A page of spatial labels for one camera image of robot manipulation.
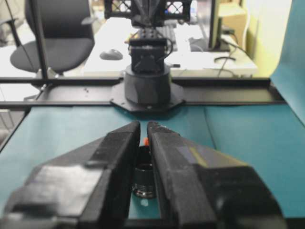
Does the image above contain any black cup holder red handle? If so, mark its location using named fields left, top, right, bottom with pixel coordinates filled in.
left=131, top=137, right=158, bottom=200

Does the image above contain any grey computer mouse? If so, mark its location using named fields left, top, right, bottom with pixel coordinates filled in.
left=99, top=49, right=123, bottom=61

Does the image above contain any black computer monitor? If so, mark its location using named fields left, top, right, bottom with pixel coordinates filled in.
left=208, top=0, right=232, bottom=52

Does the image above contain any blue-green table cloth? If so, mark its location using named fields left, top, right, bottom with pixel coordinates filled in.
left=0, top=104, right=305, bottom=220

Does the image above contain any white office desk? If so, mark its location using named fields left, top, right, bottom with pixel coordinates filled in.
left=83, top=18, right=258, bottom=74

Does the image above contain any black office chair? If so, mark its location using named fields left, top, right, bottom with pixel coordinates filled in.
left=0, top=0, right=98, bottom=76

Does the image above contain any brown cardboard box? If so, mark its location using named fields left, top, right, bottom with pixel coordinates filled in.
left=218, top=1, right=247, bottom=31

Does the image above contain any blue-green backdrop cloth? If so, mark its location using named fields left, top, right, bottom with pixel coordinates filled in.
left=269, top=0, right=305, bottom=113

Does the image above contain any black desk cable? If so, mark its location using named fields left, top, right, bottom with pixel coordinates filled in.
left=213, top=56, right=233, bottom=72

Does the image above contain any black vertical frame post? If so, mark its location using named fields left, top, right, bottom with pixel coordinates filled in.
left=30, top=0, right=48, bottom=79

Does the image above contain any black frame rail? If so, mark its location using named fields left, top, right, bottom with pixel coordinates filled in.
left=0, top=75, right=290, bottom=107

